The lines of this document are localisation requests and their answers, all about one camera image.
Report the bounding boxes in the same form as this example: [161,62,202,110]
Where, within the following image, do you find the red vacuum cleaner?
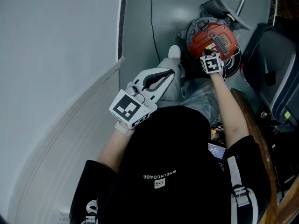
[177,17,240,62]

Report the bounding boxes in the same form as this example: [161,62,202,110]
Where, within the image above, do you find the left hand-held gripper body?
[108,79,158,129]

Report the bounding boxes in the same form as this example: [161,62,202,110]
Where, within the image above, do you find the thin black cable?
[145,0,162,64]

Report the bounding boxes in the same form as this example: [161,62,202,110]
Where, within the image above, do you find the small screen device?
[207,142,227,163]

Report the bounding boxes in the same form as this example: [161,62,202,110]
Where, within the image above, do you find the black coiled cable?
[223,46,242,78]

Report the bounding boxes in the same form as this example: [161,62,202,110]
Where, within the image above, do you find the person's white left shoe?
[168,45,182,59]

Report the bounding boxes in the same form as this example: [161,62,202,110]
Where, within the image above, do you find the gray dust bag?
[199,0,252,31]

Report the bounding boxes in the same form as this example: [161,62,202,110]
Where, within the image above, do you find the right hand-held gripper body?
[199,49,226,77]

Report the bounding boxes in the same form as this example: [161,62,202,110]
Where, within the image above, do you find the person's gray trousers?
[156,57,221,126]

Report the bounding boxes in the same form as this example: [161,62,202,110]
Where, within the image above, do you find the gray right backpack strap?
[226,155,259,224]

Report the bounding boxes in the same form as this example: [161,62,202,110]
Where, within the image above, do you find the person's right forearm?
[209,71,249,149]

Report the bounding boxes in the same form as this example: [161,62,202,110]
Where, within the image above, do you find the person's left forearm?
[96,126,136,173]

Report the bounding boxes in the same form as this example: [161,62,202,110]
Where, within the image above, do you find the white wrist strap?
[114,121,136,137]

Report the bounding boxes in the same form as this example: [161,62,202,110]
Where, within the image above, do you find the brown wooden beam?
[229,87,278,224]

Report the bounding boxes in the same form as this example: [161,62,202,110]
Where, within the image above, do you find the black plastic bin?
[240,15,299,133]

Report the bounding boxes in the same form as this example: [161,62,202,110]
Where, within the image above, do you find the gray left backpack strap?
[80,199,99,224]

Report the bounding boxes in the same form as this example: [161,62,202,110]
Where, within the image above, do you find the gray backpack strap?
[226,155,259,224]
[80,199,99,224]

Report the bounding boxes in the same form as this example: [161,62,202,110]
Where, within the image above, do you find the person's black shirt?
[69,105,272,224]

